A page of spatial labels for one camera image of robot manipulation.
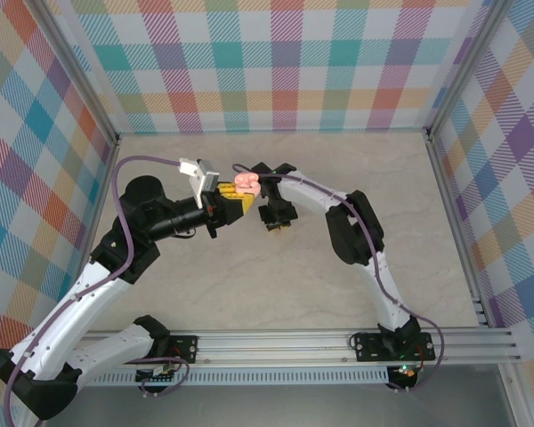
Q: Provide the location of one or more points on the pink earbud charging case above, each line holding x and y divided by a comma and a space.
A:
247, 182

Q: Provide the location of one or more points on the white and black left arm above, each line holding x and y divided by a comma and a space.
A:
84, 307

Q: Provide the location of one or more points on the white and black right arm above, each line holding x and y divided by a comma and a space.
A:
382, 289

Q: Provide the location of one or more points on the green circuit board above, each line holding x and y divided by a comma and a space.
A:
160, 376

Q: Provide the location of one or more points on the orange and black electronics module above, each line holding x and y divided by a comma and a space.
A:
407, 373

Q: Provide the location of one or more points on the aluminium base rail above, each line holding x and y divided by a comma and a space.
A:
271, 347

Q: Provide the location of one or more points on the aluminium frame post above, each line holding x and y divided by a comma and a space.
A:
83, 75
465, 66

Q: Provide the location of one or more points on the small black mount plate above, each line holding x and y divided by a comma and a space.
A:
184, 349

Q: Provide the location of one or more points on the wide black mount plate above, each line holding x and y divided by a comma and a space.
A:
369, 347

